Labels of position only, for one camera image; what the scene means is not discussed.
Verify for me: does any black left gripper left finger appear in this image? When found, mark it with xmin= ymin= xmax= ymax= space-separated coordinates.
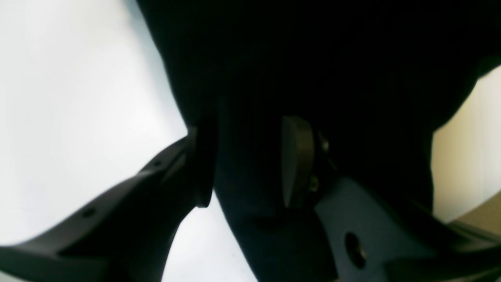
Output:
xmin=0 ymin=125 xmax=218 ymax=282

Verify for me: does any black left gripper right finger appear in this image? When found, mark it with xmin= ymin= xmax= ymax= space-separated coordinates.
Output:
xmin=281 ymin=116 xmax=501 ymax=282

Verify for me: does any black T-shirt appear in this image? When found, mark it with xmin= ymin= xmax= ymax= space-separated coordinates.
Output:
xmin=137 ymin=0 xmax=500 ymax=282

